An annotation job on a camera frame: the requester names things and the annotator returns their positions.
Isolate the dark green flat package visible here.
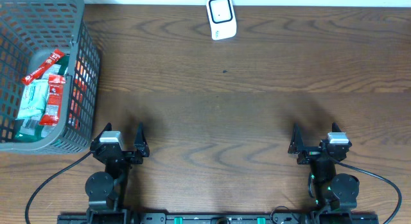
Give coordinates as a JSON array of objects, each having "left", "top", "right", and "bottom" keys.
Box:
[{"left": 14, "top": 55, "right": 69, "bottom": 142}]

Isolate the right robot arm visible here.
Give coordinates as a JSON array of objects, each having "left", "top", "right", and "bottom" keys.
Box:
[{"left": 288, "top": 123, "right": 359, "bottom": 223}]

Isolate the red stick sachet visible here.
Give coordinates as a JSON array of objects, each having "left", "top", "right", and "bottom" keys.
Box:
[{"left": 21, "top": 49, "right": 66, "bottom": 85}]

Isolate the grey plastic mesh basket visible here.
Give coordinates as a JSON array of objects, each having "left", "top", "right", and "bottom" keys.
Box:
[{"left": 1, "top": 0, "right": 100, "bottom": 155}]

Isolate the light green wipes pack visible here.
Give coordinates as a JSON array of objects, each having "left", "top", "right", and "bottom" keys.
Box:
[{"left": 17, "top": 80, "right": 49, "bottom": 119}]

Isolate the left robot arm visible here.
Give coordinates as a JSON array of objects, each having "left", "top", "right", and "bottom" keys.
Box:
[{"left": 85, "top": 123, "right": 150, "bottom": 224}]

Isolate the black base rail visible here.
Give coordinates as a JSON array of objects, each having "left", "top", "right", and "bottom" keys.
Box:
[{"left": 57, "top": 212, "right": 380, "bottom": 224}]

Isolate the red snack bag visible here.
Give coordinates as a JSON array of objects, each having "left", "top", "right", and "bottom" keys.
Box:
[{"left": 39, "top": 74, "right": 66, "bottom": 126}]

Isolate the white barcode scanner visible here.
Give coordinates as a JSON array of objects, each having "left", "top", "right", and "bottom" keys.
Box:
[{"left": 206, "top": 0, "right": 237, "bottom": 40}]

